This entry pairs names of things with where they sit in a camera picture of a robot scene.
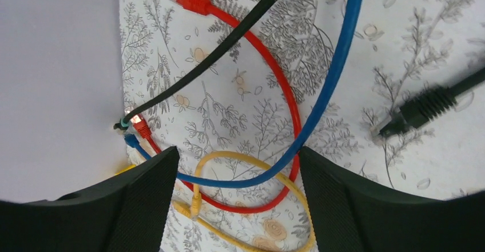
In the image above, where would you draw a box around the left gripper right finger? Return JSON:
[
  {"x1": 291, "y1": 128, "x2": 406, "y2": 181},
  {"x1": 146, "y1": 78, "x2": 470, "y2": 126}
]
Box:
[{"x1": 299, "y1": 147, "x2": 484, "y2": 251}]

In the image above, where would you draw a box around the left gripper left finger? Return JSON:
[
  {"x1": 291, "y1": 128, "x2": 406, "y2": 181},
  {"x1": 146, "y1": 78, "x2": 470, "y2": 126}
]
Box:
[{"x1": 1, "y1": 147, "x2": 180, "y2": 251}]

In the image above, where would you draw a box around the orange ethernet cable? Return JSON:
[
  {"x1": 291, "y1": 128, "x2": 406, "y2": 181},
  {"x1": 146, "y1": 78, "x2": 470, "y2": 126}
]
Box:
[{"x1": 115, "y1": 151, "x2": 317, "y2": 252}]

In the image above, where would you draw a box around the short black ethernet cable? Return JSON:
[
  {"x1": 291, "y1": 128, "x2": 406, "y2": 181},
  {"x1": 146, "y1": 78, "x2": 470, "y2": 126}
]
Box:
[{"x1": 370, "y1": 66, "x2": 485, "y2": 142}]

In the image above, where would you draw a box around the red ethernet cable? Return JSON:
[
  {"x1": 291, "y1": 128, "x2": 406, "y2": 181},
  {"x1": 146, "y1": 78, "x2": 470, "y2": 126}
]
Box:
[{"x1": 130, "y1": 0, "x2": 303, "y2": 215}]

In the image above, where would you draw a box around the floral patterned table mat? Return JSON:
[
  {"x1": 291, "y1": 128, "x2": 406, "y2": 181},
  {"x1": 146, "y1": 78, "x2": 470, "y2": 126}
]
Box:
[{"x1": 120, "y1": 0, "x2": 484, "y2": 251}]

